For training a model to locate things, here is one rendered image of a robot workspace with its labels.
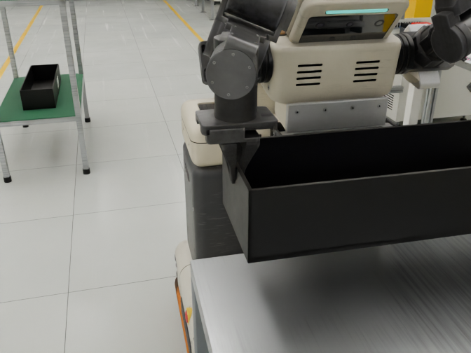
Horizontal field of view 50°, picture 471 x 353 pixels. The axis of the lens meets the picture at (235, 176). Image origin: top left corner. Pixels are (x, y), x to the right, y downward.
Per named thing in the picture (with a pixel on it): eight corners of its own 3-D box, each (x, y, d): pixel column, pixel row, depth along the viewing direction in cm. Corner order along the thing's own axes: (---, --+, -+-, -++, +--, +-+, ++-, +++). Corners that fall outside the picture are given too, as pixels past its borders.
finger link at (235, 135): (259, 190, 71) (261, 127, 67) (208, 195, 69) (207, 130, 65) (247, 170, 77) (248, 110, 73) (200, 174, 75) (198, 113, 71)
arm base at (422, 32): (443, 33, 113) (393, 35, 110) (465, 15, 105) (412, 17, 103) (451, 69, 111) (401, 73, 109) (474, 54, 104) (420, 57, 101)
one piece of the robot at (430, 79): (397, 72, 118) (407, 24, 112) (415, 71, 119) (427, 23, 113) (418, 90, 110) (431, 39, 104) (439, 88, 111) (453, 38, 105)
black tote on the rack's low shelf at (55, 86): (55, 108, 285) (52, 88, 280) (23, 110, 281) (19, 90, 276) (61, 80, 335) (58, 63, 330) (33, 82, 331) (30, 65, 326)
